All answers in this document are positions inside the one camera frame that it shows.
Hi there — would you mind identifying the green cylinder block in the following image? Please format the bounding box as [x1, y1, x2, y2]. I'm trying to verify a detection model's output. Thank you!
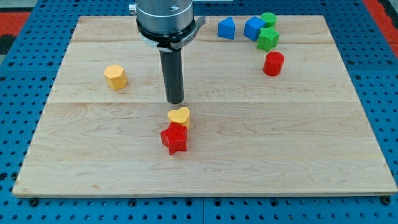
[261, 12, 277, 28]

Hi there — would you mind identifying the yellow heart block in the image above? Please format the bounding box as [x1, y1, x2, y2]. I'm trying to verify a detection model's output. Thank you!
[167, 107, 190, 128]

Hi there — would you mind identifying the blue triangle block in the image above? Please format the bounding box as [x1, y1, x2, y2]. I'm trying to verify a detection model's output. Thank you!
[218, 17, 236, 40]

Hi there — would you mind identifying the red cylinder block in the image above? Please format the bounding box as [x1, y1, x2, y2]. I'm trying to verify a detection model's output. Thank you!
[263, 52, 285, 77]

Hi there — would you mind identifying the red star block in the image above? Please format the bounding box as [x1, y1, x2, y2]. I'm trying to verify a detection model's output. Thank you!
[160, 123, 188, 155]

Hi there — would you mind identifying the wooden board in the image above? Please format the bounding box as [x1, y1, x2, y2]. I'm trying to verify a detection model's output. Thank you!
[12, 16, 397, 198]

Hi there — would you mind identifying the blue cube block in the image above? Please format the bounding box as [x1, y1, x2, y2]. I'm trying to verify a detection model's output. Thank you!
[244, 16, 266, 41]

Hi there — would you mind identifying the yellow hexagon block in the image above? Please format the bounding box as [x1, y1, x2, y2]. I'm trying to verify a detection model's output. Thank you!
[104, 64, 128, 90]

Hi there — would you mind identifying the green star block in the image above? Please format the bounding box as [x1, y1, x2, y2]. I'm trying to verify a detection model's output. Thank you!
[257, 27, 280, 52]

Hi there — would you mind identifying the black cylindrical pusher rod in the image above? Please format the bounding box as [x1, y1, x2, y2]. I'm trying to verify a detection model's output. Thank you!
[159, 50, 184, 104]

